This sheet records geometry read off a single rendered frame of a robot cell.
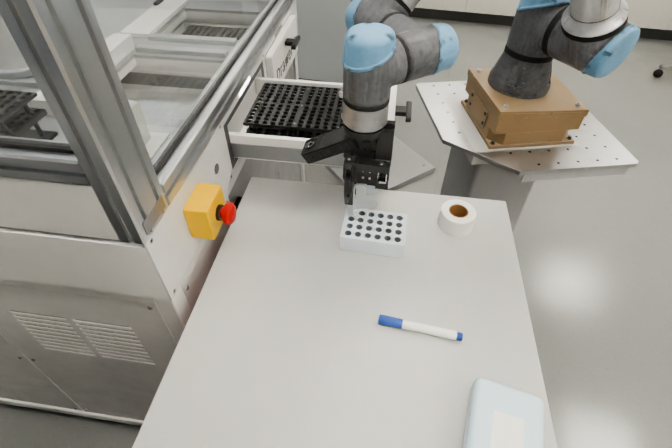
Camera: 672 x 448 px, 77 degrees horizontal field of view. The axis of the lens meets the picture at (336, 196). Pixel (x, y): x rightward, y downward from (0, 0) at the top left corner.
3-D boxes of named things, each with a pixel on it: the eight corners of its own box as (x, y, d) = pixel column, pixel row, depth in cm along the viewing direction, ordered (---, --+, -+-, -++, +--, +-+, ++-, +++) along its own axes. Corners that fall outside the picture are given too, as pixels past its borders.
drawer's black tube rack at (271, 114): (354, 112, 106) (355, 89, 101) (345, 155, 93) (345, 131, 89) (267, 105, 108) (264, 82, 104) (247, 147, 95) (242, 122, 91)
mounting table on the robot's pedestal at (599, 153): (541, 107, 143) (554, 75, 135) (619, 197, 111) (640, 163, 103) (410, 115, 140) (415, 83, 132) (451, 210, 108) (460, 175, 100)
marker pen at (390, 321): (461, 335, 70) (463, 330, 69) (461, 343, 69) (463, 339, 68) (379, 317, 73) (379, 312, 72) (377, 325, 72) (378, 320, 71)
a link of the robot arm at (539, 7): (528, 34, 110) (548, -23, 100) (572, 54, 101) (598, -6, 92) (494, 42, 105) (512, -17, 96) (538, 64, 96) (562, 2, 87)
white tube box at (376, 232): (405, 226, 88) (407, 214, 85) (402, 258, 82) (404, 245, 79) (346, 219, 90) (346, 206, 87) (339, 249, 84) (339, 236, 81)
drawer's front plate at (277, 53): (298, 49, 136) (295, 14, 128) (275, 95, 115) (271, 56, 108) (292, 49, 136) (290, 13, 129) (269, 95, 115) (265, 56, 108)
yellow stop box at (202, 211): (231, 212, 80) (225, 184, 75) (218, 241, 75) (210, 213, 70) (205, 209, 80) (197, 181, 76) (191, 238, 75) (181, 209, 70)
